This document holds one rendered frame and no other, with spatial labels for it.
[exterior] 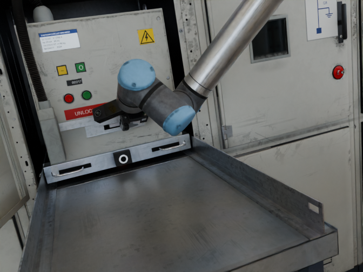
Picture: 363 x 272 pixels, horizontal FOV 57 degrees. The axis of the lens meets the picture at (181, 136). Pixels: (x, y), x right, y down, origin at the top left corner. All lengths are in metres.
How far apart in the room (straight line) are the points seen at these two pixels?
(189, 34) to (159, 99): 0.46
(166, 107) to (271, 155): 0.71
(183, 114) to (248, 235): 0.32
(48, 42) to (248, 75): 0.72
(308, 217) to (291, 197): 0.06
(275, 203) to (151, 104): 0.39
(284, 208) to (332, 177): 0.86
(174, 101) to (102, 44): 0.46
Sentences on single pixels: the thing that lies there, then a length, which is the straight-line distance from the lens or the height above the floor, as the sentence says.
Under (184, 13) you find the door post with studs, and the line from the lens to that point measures 1.24.
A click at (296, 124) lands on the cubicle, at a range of 1.47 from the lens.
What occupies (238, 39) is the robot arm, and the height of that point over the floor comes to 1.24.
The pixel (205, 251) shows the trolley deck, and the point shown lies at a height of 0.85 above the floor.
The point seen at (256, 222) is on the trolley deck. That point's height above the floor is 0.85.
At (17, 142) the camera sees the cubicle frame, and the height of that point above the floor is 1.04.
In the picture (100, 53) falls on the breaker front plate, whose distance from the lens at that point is 1.21.
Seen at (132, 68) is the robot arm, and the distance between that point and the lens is 0.85.
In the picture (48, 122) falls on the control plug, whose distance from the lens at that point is 1.10.
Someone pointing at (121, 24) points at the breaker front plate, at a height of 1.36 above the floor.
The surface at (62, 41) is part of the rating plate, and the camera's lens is 1.20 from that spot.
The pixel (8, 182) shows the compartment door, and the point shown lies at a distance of 1.19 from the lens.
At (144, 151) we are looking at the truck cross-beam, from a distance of 1.25.
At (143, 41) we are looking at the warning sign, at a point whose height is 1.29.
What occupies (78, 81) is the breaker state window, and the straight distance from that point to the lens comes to 1.20.
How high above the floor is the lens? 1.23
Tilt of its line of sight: 14 degrees down
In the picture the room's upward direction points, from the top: 9 degrees counter-clockwise
